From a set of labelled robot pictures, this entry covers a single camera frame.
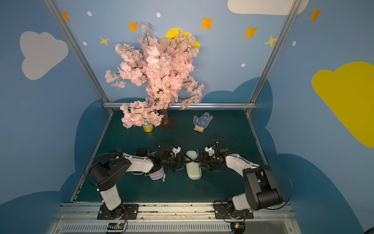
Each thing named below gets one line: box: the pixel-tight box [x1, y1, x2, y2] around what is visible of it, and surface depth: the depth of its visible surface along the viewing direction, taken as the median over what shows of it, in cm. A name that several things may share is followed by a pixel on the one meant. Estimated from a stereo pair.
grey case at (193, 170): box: [185, 150, 203, 179], surface depth 87 cm
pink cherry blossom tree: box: [105, 22, 206, 129], surface depth 76 cm
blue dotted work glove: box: [193, 112, 214, 134], surface depth 117 cm
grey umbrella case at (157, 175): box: [144, 167, 167, 182], surface depth 86 cm
